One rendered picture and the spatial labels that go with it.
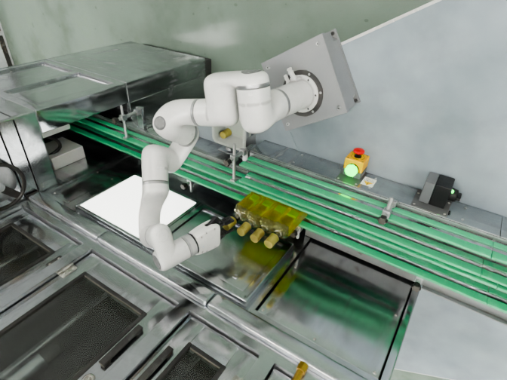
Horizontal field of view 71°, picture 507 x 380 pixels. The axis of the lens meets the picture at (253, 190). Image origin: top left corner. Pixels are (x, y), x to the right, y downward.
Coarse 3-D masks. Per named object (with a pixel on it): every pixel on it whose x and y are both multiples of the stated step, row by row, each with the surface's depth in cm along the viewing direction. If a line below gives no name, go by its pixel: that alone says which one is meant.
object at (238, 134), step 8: (216, 128) 157; (224, 128) 161; (232, 128) 159; (240, 128) 156; (216, 136) 158; (232, 136) 160; (240, 136) 159; (224, 144) 156; (232, 144) 155; (240, 144) 155
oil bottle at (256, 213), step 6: (264, 198) 140; (258, 204) 137; (264, 204) 137; (270, 204) 137; (252, 210) 133; (258, 210) 133; (264, 210) 134; (252, 216) 131; (258, 216) 131; (258, 222) 132
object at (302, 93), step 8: (288, 72) 118; (288, 80) 120; (296, 80) 116; (304, 80) 118; (312, 80) 117; (280, 88) 109; (288, 88) 110; (296, 88) 112; (304, 88) 115; (312, 88) 118; (288, 96) 108; (296, 96) 111; (304, 96) 114; (312, 96) 118; (296, 104) 111; (304, 104) 116; (312, 104) 120
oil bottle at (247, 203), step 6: (252, 192) 142; (246, 198) 139; (252, 198) 139; (258, 198) 139; (240, 204) 135; (246, 204) 136; (252, 204) 136; (234, 210) 135; (240, 210) 133; (246, 210) 133; (246, 216) 134
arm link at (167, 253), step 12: (156, 228) 109; (168, 228) 112; (156, 240) 109; (168, 240) 111; (180, 240) 117; (156, 252) 110; (168, 252) 111; (180, 252) 114; (156, 264) 114; (168, 264) 112
